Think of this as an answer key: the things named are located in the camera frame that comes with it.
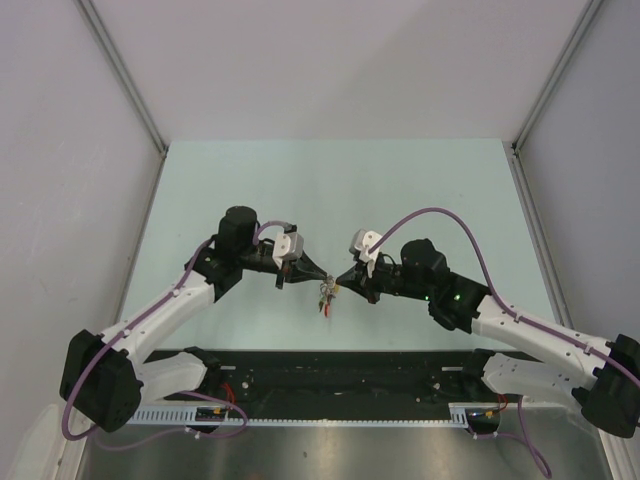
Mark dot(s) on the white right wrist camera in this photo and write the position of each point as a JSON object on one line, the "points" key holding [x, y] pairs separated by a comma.
{"points": [[364, 248]]}

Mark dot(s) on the white slotted cable duct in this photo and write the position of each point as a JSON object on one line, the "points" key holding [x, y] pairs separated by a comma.
{"points": [[340, 412]]}

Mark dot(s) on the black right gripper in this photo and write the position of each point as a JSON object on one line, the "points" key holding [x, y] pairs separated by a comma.
{"points": [[357, 280]]}

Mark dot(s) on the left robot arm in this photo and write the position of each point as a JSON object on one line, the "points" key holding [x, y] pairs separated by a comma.
{"points": [[107, 376]]}

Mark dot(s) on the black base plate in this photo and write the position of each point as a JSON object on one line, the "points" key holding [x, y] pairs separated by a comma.
{"points": [[312, 376]]}

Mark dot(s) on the keyring bunch with chain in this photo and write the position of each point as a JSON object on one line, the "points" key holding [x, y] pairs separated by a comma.
{"points": [[327, 295]]}

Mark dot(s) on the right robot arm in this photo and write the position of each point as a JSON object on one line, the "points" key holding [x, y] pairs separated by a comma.
{"points": [[598, 377]]}

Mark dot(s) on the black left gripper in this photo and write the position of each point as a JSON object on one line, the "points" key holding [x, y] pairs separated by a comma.
{"points": [[304, 269]]}

